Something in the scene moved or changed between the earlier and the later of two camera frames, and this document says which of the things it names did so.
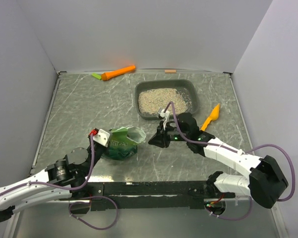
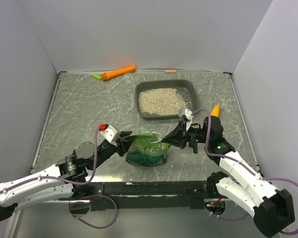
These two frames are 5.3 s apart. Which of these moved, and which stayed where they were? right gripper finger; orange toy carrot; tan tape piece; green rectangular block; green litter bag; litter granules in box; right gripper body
Moved: right gripper body; green litter bag; right gripper finger
Stayed: orange toy carrot; green rectangular block; litter granules in box; tan tape piece
